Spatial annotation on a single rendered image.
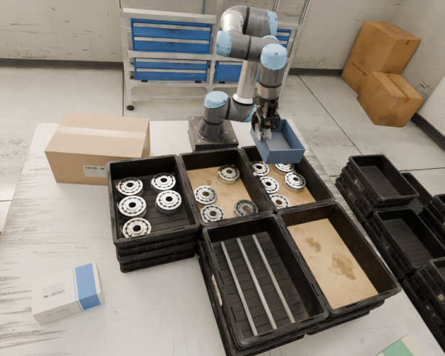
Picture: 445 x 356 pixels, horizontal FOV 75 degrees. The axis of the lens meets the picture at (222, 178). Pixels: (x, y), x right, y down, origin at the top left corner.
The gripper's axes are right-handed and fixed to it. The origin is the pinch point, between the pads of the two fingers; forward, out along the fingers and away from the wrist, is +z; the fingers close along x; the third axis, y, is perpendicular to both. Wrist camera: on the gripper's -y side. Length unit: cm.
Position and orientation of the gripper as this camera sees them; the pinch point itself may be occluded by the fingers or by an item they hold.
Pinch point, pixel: (260, 137)
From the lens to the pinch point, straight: 116.0
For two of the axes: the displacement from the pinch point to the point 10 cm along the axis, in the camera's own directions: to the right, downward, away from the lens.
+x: 9.8, -1.4, 1.4
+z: -0.1, 6.8, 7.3
